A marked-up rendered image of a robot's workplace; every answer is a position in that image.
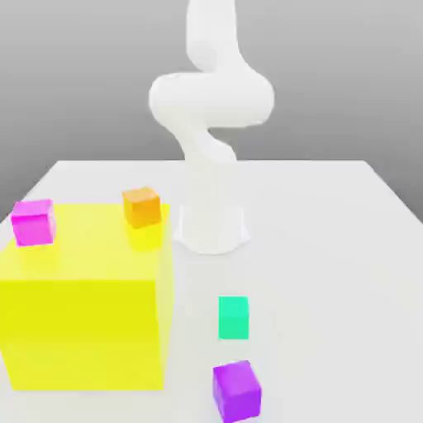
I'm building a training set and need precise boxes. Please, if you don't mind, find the small orange cube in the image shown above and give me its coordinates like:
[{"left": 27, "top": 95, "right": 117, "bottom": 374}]
[{"left": 121, "top": 186, "right": 163, "bottom": 230}]

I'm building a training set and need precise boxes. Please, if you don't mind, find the small green cube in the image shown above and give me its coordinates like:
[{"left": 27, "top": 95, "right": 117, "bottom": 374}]
[{"left": 217, "top": 295, "right": 250, "bottom": 340}]

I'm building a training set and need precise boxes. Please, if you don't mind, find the small magenta cube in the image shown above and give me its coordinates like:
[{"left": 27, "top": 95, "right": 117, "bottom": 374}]
[{"left": 10, "top": 198, "right": 57, "bottom": 248}]

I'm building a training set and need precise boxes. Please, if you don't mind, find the small purple cube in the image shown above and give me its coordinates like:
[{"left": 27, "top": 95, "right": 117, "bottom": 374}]
[{"left": 211, "top": 359, "right": 263, "bottom": 423}]

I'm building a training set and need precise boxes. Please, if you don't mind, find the large yellow box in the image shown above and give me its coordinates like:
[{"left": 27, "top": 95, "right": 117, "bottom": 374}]
[{"left": 0, "top": 202, "right": 175, "bottom": 392}]

